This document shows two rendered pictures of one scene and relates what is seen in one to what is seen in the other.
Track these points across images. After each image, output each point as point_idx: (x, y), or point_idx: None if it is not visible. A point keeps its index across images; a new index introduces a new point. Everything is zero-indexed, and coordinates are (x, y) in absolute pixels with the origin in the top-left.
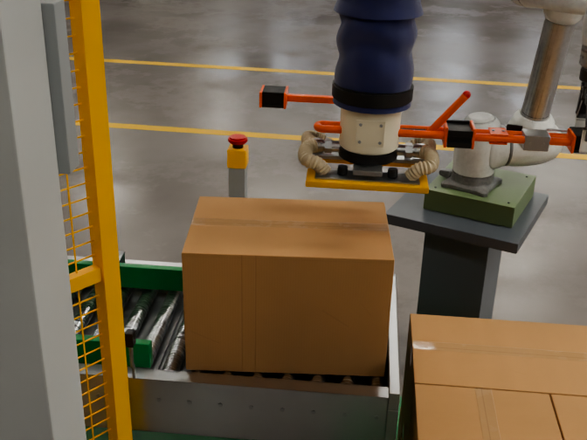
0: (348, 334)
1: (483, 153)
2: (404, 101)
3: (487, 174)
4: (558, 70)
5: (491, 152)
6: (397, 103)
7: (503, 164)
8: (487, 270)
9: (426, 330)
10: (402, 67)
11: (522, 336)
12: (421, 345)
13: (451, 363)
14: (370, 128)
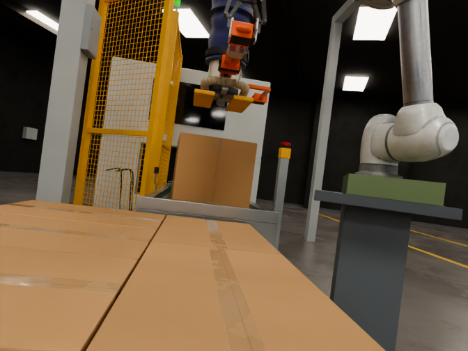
0: (173, 181)
1: (365, 140)
2: (214, 51)
3: (370, 160)
4: (409, 49)
5: (371, 138)
6: (209, 52)
7: (384, 152)
8: (349, 247)
9: (230, 223)
10: (216, 34)
11: (240, 236)
12: (210, 220)
13: (191, 221)
14: (208, 71)
